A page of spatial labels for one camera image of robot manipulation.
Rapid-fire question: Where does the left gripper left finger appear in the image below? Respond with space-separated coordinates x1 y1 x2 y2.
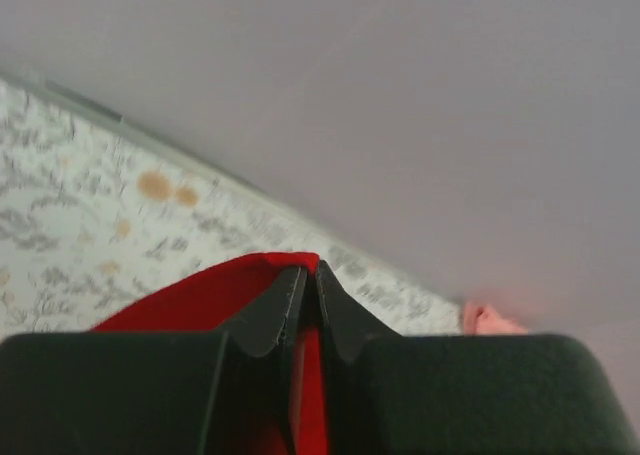
1 267 306 454

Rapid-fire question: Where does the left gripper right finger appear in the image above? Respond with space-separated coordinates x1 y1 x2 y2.
315 263 639 454

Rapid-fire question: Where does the red t shirt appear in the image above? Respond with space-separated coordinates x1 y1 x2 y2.
93 252 329 454

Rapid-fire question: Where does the folded pink t shirt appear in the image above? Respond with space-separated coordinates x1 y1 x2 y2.
461 301 527 336

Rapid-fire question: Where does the floral table mat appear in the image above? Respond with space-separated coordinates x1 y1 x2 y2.
1 84 459 336

